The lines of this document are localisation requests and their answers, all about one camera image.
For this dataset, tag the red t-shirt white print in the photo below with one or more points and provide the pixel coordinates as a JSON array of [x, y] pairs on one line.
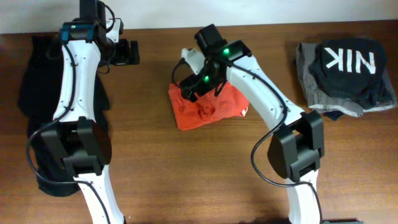
[[208, 108]]

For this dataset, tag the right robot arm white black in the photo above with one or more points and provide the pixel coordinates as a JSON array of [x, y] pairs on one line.
[[289, 155]]

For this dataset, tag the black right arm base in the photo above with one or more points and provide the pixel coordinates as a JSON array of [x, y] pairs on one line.
[[342, 221]]

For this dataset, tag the black folded shirt white letters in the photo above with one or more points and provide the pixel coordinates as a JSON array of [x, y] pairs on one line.
[[351, 69]]

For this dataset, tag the grey folded garment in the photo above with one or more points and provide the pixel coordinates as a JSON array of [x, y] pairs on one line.
[[319, 101]]

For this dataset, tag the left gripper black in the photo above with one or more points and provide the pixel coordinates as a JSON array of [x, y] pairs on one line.
[[124, 56]]

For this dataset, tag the dark navy folded garment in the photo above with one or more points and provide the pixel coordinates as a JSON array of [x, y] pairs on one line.
[[333, 115]]

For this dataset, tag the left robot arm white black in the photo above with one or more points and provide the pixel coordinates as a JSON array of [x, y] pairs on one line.
[[79, 145]]

